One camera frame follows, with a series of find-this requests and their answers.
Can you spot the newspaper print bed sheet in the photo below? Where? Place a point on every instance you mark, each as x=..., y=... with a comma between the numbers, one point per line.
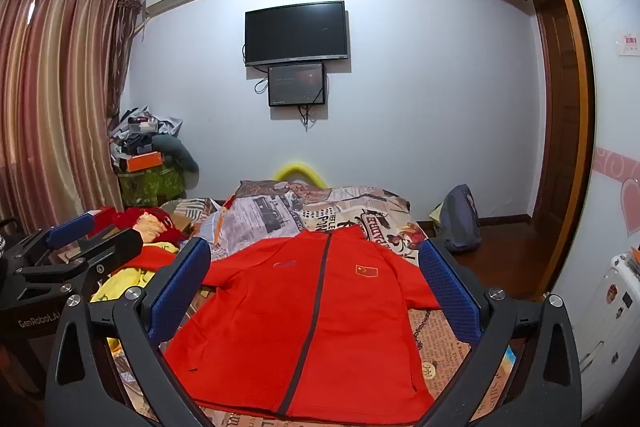
x=380, y=217

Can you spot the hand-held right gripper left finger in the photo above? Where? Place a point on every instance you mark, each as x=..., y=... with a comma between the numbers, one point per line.
x=180, y=294

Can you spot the orange box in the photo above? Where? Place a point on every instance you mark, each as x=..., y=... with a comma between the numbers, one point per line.
x=145, y=161

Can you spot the small black wall monitor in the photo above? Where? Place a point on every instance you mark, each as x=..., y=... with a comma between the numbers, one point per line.
x=296, y=84

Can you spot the brown wooden door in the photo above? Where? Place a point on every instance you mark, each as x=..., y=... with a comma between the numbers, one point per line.
x=560, y=117

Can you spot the pile of clutter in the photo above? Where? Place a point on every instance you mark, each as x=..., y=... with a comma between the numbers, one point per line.
x=137, y=129

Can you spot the white ribbed case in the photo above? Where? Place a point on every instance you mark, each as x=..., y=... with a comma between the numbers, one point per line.
x=612, y=322

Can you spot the red plush toy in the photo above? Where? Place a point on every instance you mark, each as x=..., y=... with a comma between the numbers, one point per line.
x=165, y=223

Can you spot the white wardrobe sliding door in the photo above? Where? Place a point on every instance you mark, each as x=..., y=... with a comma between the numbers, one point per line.
x=610, y=107

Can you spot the large black wall television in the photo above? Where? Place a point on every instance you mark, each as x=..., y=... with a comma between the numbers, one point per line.
x=296, y=33

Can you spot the red zip jacket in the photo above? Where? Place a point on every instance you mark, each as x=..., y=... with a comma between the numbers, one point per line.
x=300, y=317

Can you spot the striped pink curtain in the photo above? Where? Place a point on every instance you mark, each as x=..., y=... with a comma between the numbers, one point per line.
x=55, y=97

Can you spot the yellow garment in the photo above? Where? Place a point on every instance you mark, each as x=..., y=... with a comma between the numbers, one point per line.
x=125, y=279

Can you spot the dark grey cushion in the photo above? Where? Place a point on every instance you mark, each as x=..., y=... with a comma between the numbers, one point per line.
x=177, y=152

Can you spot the paper label sticker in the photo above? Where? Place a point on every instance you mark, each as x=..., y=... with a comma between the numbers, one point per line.
x=629, y=44

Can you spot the green printed cloth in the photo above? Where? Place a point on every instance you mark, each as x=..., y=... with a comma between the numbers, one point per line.
x=150, y=187

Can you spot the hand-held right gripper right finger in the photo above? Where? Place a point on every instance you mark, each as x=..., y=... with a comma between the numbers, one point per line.
x=450, y=294

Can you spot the grey blue backpack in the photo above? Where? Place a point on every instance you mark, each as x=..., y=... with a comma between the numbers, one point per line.
x=462, y=222

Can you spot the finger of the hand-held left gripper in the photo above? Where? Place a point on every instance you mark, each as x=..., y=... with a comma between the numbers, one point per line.
x=70, y=229
x=112, y=247

